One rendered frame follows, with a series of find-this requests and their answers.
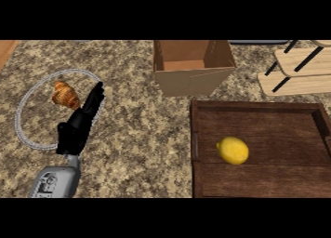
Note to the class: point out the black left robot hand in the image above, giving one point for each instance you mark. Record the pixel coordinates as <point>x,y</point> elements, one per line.
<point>76,127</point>

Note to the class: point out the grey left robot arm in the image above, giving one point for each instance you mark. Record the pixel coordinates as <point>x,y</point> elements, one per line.
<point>56,181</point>

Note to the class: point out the yellow bell pepper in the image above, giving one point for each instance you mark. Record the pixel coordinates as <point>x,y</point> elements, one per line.
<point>232,150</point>

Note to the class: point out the dark wooden tray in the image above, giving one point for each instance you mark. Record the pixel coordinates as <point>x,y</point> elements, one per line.
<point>263,155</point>

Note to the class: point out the pale wooden tiered shelf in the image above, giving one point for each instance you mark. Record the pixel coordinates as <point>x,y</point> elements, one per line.
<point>305,69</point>

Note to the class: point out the brown croissant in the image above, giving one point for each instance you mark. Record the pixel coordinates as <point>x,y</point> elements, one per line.
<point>65,94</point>

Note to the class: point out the clear glass plate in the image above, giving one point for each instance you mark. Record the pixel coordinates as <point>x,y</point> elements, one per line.
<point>25,108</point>

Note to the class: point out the open cardboard box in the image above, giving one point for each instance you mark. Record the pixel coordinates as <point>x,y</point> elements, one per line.
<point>192,66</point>

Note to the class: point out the dark grey appliance edge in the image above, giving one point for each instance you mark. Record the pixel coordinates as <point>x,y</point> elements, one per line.
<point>259,42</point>

